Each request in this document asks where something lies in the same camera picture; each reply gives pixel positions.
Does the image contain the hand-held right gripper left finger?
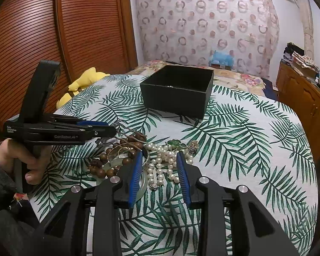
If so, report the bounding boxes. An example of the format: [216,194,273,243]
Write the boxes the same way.
[35,149,150,256]

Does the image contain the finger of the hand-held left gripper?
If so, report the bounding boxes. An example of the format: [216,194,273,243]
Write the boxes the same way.
[80,126,117,141]
[44,113,110,132]

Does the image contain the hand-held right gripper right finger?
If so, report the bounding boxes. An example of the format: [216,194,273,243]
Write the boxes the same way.
[175,151,300,256]

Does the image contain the pale green jade bangle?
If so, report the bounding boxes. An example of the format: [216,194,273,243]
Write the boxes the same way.
[97,149,149,201]

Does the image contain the dark cord necklace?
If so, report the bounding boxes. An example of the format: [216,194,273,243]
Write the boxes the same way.
[113,119,148,142]

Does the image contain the white pearl necklace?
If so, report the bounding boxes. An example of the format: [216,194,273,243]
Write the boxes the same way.
[145,142,196,190]

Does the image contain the brown wooden bead bracelet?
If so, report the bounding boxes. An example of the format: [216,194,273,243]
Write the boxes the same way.
[87,134,148,179]

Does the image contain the green leaf brooch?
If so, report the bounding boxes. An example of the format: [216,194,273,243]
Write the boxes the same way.
[165,139,189,153]

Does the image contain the gold rhinestone brooch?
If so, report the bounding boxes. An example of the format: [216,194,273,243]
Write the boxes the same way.
[187,139,201,153]

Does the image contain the black jewelry box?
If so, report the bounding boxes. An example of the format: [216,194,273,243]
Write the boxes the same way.
[140,64,214,119]

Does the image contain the person's left hand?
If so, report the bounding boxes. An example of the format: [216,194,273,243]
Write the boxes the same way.
[0,139,52,186]

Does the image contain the yellow plush toy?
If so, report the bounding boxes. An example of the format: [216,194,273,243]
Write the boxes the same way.
[56,68,110,109]

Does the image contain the green leaf print cloth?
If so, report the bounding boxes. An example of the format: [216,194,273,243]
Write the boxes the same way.
[32,73,320,256]

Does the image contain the brown louvered wardrobe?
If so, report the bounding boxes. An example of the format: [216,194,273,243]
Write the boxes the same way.
[0,0,138,139]

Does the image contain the floral bed blanket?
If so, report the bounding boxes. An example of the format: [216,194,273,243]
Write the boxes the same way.
[127,59,270,94]

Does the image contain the dark blue bed sheet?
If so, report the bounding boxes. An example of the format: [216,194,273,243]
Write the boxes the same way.
[261,77,280,100]

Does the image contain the blue plush toy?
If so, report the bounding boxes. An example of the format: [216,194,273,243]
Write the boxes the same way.
[209,49,237,68]

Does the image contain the wooden side cabinet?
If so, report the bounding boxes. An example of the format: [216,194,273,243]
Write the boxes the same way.
[275,60,320,161]

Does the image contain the circle pattern curtain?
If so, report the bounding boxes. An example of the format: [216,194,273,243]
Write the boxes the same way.
[134,0,280,73]

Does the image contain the stack of dark clothes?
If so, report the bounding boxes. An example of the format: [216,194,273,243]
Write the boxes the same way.
[283,42,305,60]

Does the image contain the folded floral fabric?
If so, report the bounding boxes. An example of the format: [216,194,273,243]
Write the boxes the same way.
[291,52,320,72]

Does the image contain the tied lace curtain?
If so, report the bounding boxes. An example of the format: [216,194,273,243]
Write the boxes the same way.
[295,0,316,59]

